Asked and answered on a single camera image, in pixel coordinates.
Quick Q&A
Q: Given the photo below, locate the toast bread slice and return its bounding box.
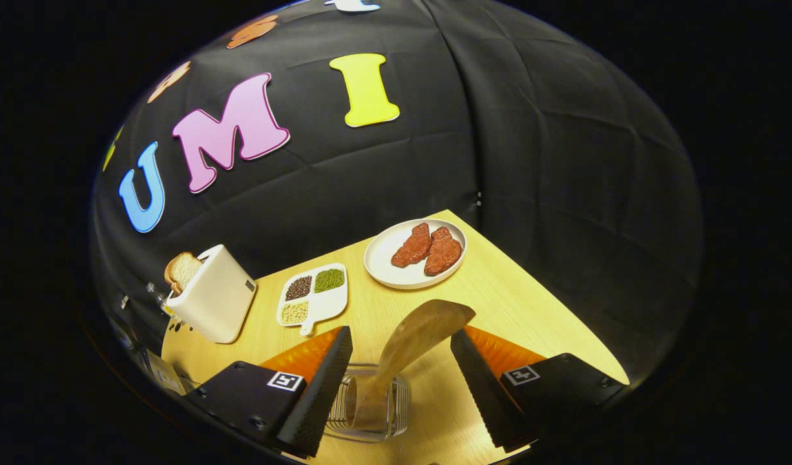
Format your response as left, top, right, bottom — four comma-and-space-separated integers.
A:
164, 252, 203, 295

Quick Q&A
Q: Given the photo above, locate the black backdrop cloth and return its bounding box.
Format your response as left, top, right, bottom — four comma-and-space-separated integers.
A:
91, 0, 703, 388

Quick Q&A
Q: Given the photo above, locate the white toaster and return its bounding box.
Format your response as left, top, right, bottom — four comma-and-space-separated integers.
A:
165, 244, 257, 344

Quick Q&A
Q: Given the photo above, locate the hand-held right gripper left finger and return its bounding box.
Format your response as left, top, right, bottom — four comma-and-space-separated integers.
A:
184, 325, 353, 459

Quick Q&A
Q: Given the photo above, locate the wooden spoon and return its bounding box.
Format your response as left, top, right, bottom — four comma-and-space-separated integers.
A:
348, 299, 476, 430

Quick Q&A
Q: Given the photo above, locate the white round plate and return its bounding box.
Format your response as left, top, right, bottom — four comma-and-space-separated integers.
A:
364, 218, 468, 290

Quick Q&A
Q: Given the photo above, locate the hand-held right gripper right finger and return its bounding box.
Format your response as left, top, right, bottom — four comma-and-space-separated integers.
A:
450, 325, 629, 453

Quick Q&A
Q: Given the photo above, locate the white divided bean dish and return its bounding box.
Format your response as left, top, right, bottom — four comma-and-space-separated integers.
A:
276, 263, 349, 336

